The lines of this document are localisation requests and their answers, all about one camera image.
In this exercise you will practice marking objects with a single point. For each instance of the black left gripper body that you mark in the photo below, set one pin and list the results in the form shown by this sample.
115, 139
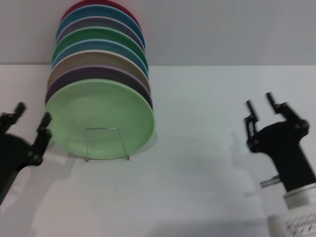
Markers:
12, 155

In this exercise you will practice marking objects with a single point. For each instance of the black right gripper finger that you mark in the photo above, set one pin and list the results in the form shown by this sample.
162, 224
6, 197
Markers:
251, 123
288, 114

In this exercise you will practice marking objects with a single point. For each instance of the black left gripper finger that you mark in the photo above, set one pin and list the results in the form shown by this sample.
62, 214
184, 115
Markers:
8, 117
40, 143

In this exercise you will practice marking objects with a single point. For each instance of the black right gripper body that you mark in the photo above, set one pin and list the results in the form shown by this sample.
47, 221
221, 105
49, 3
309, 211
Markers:
286, 153

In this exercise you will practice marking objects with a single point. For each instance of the light green plate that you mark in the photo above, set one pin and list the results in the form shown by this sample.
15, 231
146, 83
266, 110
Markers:
98, 113

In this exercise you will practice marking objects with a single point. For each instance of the lavender plate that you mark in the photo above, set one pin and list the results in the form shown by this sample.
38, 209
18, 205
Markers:
98, 72

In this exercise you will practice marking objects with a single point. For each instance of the tan beige plate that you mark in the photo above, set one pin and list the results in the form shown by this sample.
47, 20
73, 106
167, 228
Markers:
86, 59

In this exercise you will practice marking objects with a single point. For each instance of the light blue plate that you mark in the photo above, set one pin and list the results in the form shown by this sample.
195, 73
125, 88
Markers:
98, 45

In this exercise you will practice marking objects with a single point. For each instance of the dark green plate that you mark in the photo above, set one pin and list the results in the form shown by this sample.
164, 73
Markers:
98, 33

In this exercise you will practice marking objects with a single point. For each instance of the dark red plate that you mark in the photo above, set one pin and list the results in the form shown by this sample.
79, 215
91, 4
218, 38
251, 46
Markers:
71, 8

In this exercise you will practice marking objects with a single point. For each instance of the grey purple plate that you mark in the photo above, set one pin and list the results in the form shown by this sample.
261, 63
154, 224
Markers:
98, 22

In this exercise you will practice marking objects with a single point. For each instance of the deep teal plate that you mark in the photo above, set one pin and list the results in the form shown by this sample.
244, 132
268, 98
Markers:
98, 11

